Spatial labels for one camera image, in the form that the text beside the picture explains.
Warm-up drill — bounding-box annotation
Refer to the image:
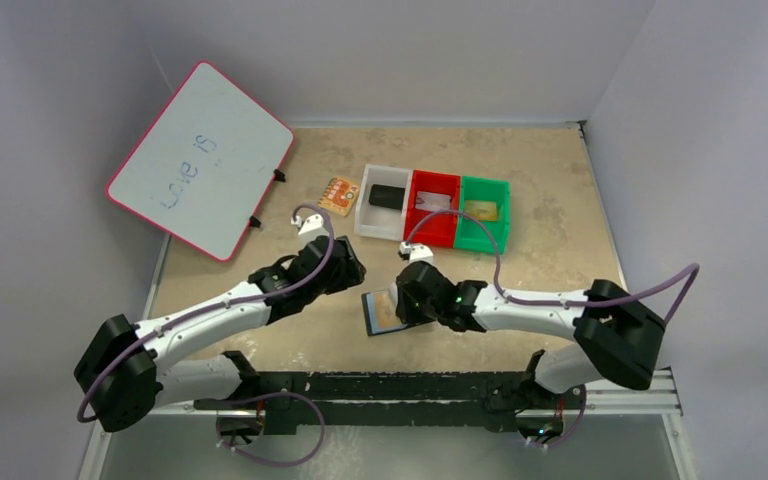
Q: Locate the black leather card holder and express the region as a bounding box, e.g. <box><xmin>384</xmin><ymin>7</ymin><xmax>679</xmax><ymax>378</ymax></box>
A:
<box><xmin>361</xmin><ymin>283</ymin><xmax>407</xmax><ymax>337</ymax></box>

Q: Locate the gold credit card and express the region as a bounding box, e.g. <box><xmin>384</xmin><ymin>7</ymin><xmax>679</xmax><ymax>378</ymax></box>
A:
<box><xmin>372</xmin><ymin>291</ymin><xmax>404</xmax><ymax>334</ymax></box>

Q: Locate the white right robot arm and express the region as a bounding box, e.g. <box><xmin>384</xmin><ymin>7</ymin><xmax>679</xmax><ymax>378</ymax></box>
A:
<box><xmin>388</xmin><ymin>261</ymin><xmax>667</xmax><ymax>407</ymax></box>

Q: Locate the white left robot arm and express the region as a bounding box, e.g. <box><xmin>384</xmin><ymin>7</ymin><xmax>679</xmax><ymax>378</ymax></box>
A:
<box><xmin>73</xmin><ymin>235</ymin><xmax>366</xmax><ymax>432</ymax></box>

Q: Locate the orange card pack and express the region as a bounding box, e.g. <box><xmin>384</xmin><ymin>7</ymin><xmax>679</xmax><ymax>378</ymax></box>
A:
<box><xmin>317</xmin><ymin>177</ymin><xmax>360</xmax><ymax>217</ymax></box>

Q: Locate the clear card in red bin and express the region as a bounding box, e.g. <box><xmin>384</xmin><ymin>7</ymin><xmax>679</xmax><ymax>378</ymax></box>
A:
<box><xmin>414</xmin><ymin>191</ymin><xmax>452</xmax><ymax>212</ymax></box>

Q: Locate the gold card in green bin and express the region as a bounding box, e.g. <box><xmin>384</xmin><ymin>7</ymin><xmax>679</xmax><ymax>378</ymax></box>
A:
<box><xmin>463</xmin><ymin>200</ymin><xmax>499</xmax><ymax>222</ymax></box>

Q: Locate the white plastic bin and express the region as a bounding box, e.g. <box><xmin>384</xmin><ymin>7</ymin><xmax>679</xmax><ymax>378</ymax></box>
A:
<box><xmin>354</xmin><ymin>164</ymin><xmax>413</xmax><ymax>241</ymax></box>

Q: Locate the red plastic bin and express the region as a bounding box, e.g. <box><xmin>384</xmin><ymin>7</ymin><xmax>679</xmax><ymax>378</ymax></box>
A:
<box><xmin>403</xmin><ymin>170</ymin><xmax>461</xmax><ymax>248</ymax></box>

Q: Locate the green plastic bin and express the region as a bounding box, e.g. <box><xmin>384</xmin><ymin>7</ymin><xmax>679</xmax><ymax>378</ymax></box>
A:
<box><xmin>454</xmin><ymin>176</ymin><xmax>511</xmax><ymax>254</ymax></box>

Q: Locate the black object in white bin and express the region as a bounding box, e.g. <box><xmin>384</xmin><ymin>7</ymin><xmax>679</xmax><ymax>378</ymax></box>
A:
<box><xmin>368</xmin><ymin>184</ymin><xmax>405</xmax><ymax>211</ymax></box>

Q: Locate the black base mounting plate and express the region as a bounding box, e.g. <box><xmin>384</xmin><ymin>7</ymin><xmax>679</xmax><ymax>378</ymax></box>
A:
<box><xmin>193</xmin><ymin>352</ymin><xmax>586</xmax><ymax>440</ymax></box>

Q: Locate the pink framed whiteboard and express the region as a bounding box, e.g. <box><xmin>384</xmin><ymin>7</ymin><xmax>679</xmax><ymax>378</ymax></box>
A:
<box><xmin>106</xmin><ymin>62</ymin><xmax>295</xmax><ymax>261</ymax></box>

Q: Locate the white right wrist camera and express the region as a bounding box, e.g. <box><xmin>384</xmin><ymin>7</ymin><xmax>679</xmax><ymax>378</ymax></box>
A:
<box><xmin>398</xmin><ymin>241</ymin><xmax>434</xmax><ymax>264</ymax></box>

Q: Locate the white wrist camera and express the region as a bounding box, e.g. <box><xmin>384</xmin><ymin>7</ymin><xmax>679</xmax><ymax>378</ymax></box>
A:
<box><xmin>398</xmin><ymin>241</ymin><xmax>434</xmax><ymax>264</ymax></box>
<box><xmin>292</xmin><ymin>214</ymin><xmax>328</xmax><ymax>239</ymax></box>

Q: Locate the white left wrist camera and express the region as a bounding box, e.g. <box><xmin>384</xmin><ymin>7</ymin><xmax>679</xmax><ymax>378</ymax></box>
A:
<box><xmin>292</xmin><ymin>214</ymin><xmax>328</xmax><ymax>239</ymax></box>

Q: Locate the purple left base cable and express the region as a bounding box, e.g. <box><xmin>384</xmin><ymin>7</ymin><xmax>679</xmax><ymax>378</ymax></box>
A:
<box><xmin>214</xmin><ymin>388</ymin><xmax>327</xmax><ymax>469</ymax></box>

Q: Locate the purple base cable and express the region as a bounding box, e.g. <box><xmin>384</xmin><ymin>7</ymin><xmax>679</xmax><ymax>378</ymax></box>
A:
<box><xmin>214</xmin><ymin>388</ymin><xmax>327</xmax><ymax>469</ymax></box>
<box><xmin>523</xmin><ymin>384</ymin><xmax>589</xmax><ymax>452</ymax></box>

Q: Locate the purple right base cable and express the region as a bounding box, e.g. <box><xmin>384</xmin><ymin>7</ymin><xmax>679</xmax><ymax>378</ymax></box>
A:
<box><xmin>523</xmin><ymin>384</ymin><xmax>589</xmax><ymax>452</ymax></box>

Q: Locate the aluminium rail frame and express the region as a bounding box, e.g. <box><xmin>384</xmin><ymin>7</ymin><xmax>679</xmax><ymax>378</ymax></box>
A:
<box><xmin>80</xmin><ymin>370</ymin><xmax>694</xmax><ymax>479</ymax></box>

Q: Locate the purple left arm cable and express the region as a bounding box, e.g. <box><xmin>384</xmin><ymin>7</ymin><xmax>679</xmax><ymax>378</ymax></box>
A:
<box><xmin>76</xmin><ymin>203</ymin><xmax>336</xmax><ymax>425</ymax></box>

